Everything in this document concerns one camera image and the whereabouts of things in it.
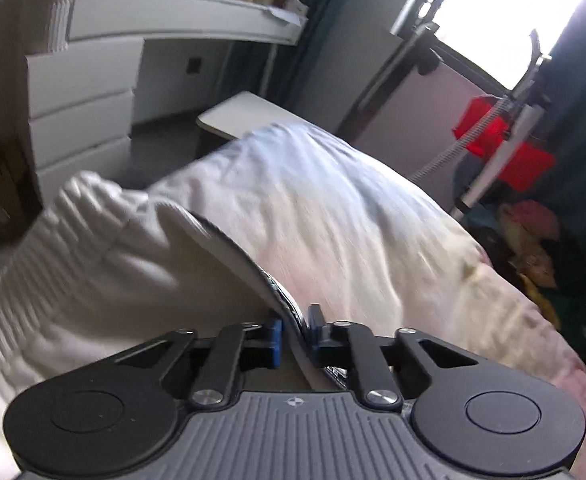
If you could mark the bright window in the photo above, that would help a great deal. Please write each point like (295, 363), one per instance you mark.
(486, 44)

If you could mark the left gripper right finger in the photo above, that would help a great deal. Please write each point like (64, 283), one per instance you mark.
(471, 414)

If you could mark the white stool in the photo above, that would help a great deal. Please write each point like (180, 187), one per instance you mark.
(240, 115)

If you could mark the cream white zip jacket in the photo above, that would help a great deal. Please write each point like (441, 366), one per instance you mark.
(103, 269)

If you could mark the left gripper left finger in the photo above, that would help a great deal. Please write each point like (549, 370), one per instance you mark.
(125, 409)

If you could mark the teal curtain left panel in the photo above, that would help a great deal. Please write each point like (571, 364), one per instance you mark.
(279, 69)

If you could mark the cardboard box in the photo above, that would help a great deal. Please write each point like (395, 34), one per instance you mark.
(18, 200)

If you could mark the pile of clothes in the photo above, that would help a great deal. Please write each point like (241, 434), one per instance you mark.
(529, 248)

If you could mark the white vanity desk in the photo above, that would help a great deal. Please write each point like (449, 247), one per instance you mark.
(82, 60)

